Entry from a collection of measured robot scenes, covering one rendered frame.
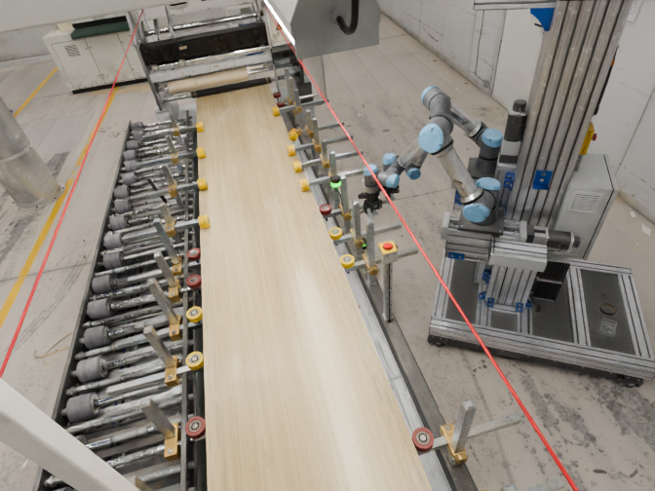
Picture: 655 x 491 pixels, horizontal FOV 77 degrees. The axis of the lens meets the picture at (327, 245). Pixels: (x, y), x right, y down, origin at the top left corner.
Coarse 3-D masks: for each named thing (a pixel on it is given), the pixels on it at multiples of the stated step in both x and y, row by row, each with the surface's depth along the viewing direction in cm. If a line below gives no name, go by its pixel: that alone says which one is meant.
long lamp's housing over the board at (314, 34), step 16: (272, 0) 63; (288, 0) 54; (304, 0) 50; (320, 0) 51; (336, 0) 51; (368, 0) 52; (288, 16) 53; (304, 16) 51; (320, 16) 52; (368, 16) 53; (304, 32) 52; (320, 32) 53; (336, 32) 53; (368, 32) 54; (304, 48) 54; (320, 48) 54; (336, 48) 55; (352, 48) 55
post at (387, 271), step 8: (384, 264) 189; (392, 264) 188; (384, 272) 193; (392, 272) 192; (384, 280) 197; (392, 280) 196; (384, 288) 201; (392, 288) 200; (384, 296) 206; (392, 296) 204; (384, 304) 210; (392, 304) 208; (384, 312) 214; (384, 320) 217; (392, 320) 216
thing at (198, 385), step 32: (128, 128) 398; (96, 256) 259; (128, 320) 237; (128, 352) 231; (192, 352) 212; (64, 384) 192; (192, 384) 198; (96, 416) 192; (128, 448) 179; (192, 448) 175; (160, 480) 168; (192, 480) 165
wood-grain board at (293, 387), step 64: (256, 128) 356; (256, 192) 282; (256, 256) 234; (320, 256) 229; (256, 320) 200; (320, 320) 196; (256, 384) 175; (320, 384) 172; (384, 384) 169; (256, 448) 155; (320, 448) 153; (384, 448) 150
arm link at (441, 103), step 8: (440, 96) 219; (432, 104) 221; (440, 104) 218; (448, 104) 218; (432, 112) 221; (440, 112) 218; (448, 112) 220; (424, 152) 232; (416, 160) 235; (424, 160) 237; (408, 168) 240; (416, 168) 238; (408, 176) 240; (416, 176) 240
